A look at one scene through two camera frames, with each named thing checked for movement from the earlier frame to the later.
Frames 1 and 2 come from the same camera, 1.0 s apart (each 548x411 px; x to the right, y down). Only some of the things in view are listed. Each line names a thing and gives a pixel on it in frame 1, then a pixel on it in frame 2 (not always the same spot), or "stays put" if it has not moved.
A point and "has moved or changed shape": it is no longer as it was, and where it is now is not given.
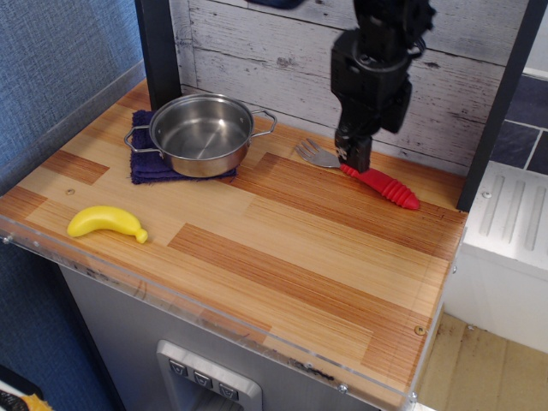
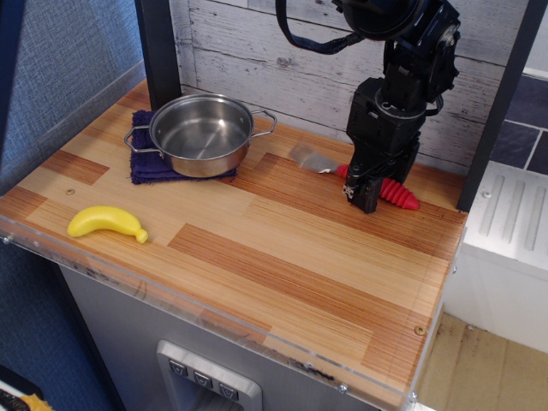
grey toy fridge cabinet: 164,358 stays put
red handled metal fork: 377,181 has moved or changed shape
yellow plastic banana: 99,217 stays put
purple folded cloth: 148,165 stays put
